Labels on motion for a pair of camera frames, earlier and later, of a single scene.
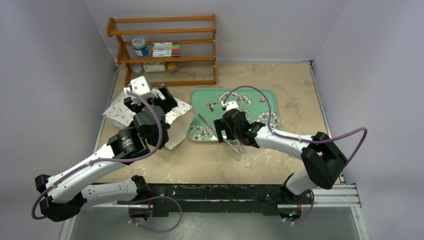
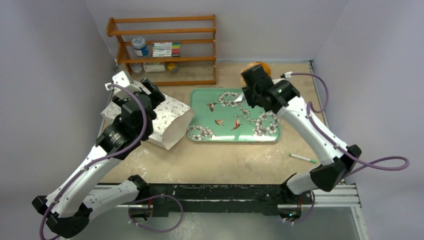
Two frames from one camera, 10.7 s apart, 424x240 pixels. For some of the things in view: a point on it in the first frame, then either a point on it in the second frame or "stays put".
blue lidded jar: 139,46 stays put
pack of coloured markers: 166,49 stays put
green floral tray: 258,104 stays put
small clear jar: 136,68 stays put
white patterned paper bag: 178,126 stays put
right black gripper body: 222,126 → 250,97
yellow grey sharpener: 173,67 stays put
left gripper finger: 169,98 → 157,96
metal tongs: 240,153 → 241,98
